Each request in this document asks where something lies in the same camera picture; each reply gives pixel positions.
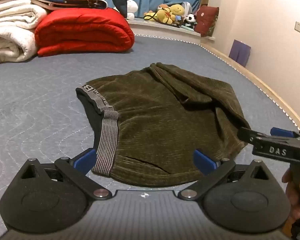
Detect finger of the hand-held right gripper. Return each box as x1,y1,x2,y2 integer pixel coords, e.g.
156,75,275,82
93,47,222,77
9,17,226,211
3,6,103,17
270,127,300,139
237,127,266,146

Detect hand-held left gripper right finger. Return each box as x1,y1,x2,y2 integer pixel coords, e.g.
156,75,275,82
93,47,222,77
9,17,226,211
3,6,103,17
177,149,273,201

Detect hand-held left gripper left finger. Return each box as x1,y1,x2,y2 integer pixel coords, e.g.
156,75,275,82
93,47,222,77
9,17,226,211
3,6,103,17
20,148,112,200

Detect olive green corduroy pants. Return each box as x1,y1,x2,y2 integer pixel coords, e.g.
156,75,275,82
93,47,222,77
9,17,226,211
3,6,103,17
75,62,252,187

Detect person's right hand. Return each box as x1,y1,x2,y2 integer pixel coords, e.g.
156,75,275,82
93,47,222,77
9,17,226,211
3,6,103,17
281,168,300,221

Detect grey quilted mattress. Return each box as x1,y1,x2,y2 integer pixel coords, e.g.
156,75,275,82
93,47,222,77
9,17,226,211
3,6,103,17
0,34,300,240

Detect red pillow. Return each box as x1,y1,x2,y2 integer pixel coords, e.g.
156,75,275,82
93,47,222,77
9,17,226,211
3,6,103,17
194,5,220,37

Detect red folded quilt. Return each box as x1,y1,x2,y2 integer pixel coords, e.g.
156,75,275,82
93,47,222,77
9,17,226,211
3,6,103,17
34,7,135,57

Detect panda plush toy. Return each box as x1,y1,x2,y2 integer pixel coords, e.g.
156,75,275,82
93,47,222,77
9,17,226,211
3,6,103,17
184,14,197,29

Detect white window sill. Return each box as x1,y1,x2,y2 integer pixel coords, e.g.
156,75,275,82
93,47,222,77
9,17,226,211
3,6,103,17
127,19,215,41

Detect grey bag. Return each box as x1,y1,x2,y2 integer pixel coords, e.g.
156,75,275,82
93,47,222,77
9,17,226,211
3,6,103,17
181,1,200,15

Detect white fleece blanket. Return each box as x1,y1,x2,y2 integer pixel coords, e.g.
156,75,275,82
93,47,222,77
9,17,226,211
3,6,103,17
0,0,49,65

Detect yellow round plush toy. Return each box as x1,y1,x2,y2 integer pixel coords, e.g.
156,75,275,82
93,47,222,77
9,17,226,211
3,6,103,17
169,4,185,17

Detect orange bear plush toy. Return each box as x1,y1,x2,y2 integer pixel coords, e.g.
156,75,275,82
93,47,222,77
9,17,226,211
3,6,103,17
144,4,177,24

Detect white plush toy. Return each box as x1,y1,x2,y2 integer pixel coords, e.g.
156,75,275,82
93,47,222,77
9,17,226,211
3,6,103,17
126,0,138,20

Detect wooden bed frame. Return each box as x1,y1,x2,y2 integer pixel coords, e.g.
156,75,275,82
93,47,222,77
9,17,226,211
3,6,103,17
202,42,300,136

